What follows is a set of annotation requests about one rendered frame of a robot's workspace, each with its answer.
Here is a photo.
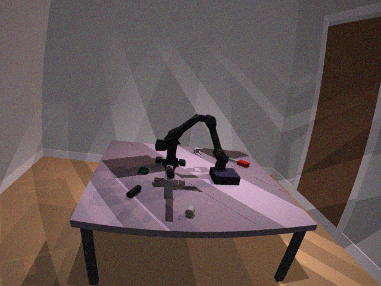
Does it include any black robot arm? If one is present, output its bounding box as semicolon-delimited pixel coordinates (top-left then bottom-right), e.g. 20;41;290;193
155;114;228;172

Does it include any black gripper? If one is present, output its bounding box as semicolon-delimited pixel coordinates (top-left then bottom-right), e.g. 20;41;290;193
155;151;186;171

